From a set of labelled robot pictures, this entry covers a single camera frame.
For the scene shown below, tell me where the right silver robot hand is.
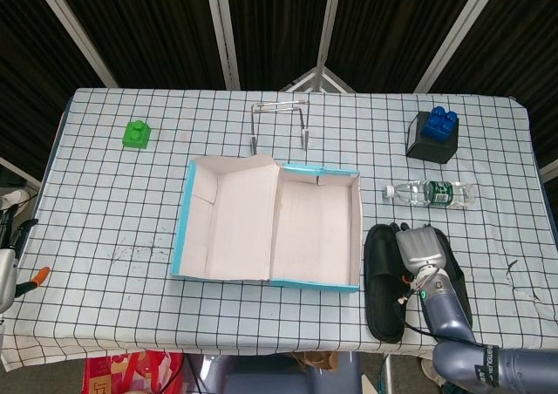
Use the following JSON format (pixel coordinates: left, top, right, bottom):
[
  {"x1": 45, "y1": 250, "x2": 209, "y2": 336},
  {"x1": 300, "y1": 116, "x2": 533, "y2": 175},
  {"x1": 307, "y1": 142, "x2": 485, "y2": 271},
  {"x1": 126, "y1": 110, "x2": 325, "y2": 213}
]
[{"x1": 390, "y1": 221, "x2": 450, "y2": 277}]

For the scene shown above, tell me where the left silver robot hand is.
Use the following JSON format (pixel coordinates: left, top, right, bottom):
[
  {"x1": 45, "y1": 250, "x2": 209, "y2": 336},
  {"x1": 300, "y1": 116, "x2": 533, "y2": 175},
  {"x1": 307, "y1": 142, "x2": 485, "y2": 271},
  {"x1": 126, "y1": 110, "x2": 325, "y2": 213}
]
[{"x1": 0, "y1": 213, "x2": 52, "y2": 315}]

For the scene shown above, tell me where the black rubber slipper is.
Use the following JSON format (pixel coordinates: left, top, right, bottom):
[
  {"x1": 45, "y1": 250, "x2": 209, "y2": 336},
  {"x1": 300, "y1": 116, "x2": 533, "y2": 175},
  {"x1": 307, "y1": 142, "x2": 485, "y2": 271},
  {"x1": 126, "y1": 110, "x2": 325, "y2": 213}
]
[
  {"x1": 429, "y1": 224, "x2": 474, "y2": 329},
  {"x1": 364, "y1": 222, "x2": 406, "y2": 344}
]

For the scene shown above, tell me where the light blue cardboard shoe box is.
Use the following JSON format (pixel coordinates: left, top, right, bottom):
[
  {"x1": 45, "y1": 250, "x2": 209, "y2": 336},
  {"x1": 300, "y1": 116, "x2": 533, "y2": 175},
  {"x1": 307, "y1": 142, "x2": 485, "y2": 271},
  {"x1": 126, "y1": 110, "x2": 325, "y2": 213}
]
[{"x1": 169, "y1": 153, "x2": 363, "y2": 294}]

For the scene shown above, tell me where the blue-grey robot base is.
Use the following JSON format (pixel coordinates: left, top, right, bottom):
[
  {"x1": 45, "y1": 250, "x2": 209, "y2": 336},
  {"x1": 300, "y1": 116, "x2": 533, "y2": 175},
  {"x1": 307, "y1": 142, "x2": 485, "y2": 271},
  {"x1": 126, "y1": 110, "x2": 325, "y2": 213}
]
[{"x1": 185, "y1": 352, "x2": 363, "y2": 394}]

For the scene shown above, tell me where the black square holder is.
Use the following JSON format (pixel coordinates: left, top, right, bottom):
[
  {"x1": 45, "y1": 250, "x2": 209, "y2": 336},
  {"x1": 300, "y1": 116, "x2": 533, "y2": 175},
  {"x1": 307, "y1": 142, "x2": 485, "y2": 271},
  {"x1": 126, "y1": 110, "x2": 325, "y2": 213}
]
[{"x1": 405, "y1": 111, "x2": 459, "y2": 165}]

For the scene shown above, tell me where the red patterned bag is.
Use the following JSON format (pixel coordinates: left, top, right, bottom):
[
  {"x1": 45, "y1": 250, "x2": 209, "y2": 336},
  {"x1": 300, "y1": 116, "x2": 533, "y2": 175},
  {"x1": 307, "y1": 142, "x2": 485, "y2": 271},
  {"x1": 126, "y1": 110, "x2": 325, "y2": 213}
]
[{"x1": 83, "y1": 349, "x2": 187, "y2": 394}]

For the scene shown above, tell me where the clear plastic water bottle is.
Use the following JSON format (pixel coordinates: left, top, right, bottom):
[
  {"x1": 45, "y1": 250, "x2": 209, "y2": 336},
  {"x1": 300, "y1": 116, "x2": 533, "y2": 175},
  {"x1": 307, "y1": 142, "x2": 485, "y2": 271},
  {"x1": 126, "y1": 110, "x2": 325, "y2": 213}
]
[{"x1": 383, "y1": 180, "x2": 476, "y2": 210}]

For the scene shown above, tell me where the white sneaker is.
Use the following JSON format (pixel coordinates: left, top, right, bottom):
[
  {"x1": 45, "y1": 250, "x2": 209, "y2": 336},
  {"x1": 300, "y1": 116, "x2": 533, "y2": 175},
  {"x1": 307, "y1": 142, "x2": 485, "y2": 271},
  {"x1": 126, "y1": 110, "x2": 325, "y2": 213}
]
[{"x1": 0, "y1": 188, "x2": 27, "y2": 212}]

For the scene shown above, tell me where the white black checkered tablecloth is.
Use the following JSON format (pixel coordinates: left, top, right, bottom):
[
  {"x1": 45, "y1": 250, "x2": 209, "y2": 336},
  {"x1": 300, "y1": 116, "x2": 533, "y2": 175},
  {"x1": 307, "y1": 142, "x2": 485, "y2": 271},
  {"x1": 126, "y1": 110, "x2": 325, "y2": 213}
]
[{"x1": 0, "y1": 87, "x2": 558, "y2": 371}]

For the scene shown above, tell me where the blue toy building brick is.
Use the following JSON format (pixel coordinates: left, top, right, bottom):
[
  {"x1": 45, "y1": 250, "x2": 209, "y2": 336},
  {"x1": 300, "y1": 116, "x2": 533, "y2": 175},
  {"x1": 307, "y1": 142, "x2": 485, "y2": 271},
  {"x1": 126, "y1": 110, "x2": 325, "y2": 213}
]
[{"x1": 420, "y1": 105, "x2": 461, "y2": 143}]

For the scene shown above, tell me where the grey sneaker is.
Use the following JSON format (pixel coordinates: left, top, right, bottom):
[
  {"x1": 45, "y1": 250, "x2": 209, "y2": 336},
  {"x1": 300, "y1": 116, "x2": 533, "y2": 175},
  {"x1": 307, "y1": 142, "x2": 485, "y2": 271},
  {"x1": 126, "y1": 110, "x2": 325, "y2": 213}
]
[{"x1": 420, "y1": 357, "x2": 450, "y2": 389}]

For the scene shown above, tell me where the brown paper bag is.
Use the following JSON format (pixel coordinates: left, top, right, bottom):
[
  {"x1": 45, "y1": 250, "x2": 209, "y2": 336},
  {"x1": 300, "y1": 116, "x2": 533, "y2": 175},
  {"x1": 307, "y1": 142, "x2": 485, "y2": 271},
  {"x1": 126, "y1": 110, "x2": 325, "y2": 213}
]
[{"x1": 290, "y1": 350, "x2": 340, "y2": 373}]

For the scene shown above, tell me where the green toy building brick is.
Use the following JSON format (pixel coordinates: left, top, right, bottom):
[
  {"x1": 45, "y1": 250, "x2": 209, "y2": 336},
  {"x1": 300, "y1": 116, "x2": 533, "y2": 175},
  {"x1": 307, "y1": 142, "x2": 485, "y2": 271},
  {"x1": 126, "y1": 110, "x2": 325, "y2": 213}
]
[{"x1": 121, "y1": 119, "x2": 152, "y2": 152}]

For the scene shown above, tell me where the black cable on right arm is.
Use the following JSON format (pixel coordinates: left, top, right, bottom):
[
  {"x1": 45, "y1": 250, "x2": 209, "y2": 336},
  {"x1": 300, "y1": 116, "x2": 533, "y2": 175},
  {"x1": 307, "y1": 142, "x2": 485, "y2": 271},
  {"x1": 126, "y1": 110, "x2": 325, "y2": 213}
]
[{"x1": 394, "y1": 271, "x2": 439, "y2": 338}]

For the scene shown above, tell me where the metal wire stand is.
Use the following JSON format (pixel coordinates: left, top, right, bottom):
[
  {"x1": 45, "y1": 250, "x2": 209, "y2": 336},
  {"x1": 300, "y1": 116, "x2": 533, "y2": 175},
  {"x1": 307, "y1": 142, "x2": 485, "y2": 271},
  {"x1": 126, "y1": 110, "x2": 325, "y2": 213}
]
[{"x1": 250, "y1": 99, "x2": 311, "y2": 156}]

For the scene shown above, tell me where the white triangular metal frame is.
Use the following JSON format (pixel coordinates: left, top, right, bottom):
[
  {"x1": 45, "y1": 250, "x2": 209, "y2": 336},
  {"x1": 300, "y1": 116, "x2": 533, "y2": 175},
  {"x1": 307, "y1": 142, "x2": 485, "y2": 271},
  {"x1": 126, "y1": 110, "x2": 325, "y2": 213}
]
[{"x1": 281, "y1": 66, "x2": 357, "y2": 93}]

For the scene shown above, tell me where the black folding screen white frame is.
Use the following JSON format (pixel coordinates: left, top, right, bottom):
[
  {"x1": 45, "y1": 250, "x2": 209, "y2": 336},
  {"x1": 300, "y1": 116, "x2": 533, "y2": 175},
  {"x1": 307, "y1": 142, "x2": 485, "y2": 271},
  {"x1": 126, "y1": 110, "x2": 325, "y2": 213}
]
[{"x1": 0, "y1": 0, "x2": 558, "y2": 194}]

